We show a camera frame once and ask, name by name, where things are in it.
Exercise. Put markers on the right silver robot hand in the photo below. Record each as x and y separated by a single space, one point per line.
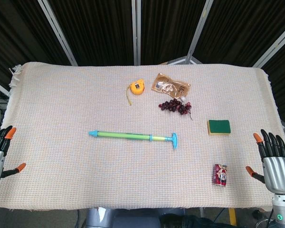
276 173

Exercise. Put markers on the red drink can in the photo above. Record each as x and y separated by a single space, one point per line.
220 175

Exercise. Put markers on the green and yellow sponge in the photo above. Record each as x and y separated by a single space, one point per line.
219 126

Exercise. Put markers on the beige woven tablecloth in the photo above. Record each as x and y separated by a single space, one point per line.
85 171

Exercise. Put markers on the black folding screen panel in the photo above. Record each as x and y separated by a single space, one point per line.
240 31
166 28
92 31
14 35
283 78

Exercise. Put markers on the bunch of dark red grapes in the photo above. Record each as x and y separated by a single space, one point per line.
174 106

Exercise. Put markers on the brown snack packet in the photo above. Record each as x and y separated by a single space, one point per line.
167 86

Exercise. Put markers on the grey robot torso base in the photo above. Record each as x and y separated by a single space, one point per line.
123 219

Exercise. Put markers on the yellow tape measure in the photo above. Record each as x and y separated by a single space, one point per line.
136 88

